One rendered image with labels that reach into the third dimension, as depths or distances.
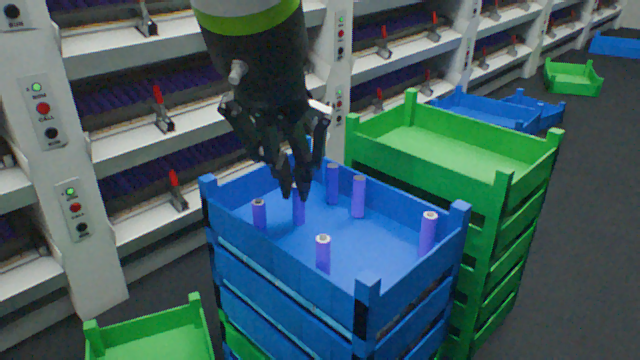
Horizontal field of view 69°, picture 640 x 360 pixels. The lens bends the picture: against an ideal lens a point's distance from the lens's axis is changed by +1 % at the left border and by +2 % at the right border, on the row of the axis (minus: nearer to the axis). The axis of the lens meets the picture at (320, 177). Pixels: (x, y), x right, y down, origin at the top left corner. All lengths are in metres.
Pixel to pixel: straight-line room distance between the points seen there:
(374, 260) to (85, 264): 0.59
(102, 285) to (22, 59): 0.45
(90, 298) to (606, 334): 1.00
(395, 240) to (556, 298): 0.56
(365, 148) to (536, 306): 0.51
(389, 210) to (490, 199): 0.15
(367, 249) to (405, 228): 0.07
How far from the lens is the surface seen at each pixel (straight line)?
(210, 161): 1.14
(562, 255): 1.26
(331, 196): 0.70
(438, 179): 0.75
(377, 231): 0.66
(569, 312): 1.11
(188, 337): 0.97
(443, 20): 1.77
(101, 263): 1.02
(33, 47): 0.84
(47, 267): 1.00
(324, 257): 0.54
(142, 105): 1.00
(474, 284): 0.81
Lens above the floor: 0.72
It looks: 30 degrees down
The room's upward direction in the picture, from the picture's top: straight up
